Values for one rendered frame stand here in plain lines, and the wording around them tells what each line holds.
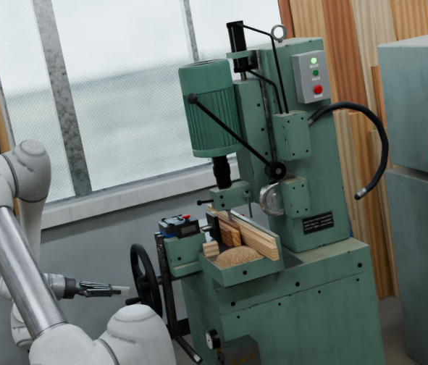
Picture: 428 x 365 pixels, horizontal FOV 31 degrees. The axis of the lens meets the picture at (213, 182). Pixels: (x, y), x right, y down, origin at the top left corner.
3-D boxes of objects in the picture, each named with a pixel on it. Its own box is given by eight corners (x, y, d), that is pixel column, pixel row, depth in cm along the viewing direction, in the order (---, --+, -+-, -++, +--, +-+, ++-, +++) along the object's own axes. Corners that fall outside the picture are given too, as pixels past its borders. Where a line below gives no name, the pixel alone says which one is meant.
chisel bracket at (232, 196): (212, 212, 276) (208, 189, 274) (248, 202, 280) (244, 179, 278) (219, 216, 269) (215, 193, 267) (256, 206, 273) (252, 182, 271)
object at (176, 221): (159, 232, 271) (156, 217, 270) (189, 224, 274) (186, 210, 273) (169, 241, 259) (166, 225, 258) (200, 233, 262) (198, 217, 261)
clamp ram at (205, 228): (193, 240, 274) (189, 216, 272) (213, 235, 276) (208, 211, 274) (202, 246, 266) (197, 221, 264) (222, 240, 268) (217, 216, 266)
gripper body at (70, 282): (66, 280, 265) (93, 282, 268) (61, 274, 273) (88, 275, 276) (63, 301, 266) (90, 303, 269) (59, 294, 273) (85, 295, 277)
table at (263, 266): (145, 249, 296) (142, 234, 295) (219, 229, 305) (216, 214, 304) (195, 297, 240) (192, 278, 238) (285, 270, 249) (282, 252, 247)
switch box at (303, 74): (297, 103, 264) (290, 55, 260) (324, 96, 267) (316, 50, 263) (305, 103, 258) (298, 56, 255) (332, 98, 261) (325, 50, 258)
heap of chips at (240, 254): (212, 261, 251) (210, 250, 250) (252, 250, 255) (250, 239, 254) (221, 269, 242) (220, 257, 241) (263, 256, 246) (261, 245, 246)
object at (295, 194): (281, 213, 269) (276, 179, 266) (300, 208, 271) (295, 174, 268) (293, 218, 260) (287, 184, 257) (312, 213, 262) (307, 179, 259)
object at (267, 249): (211, 222, 294) (208, 212, 293) (216, 221, 295) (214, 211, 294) (273, 261, 241) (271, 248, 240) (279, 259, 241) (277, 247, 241)
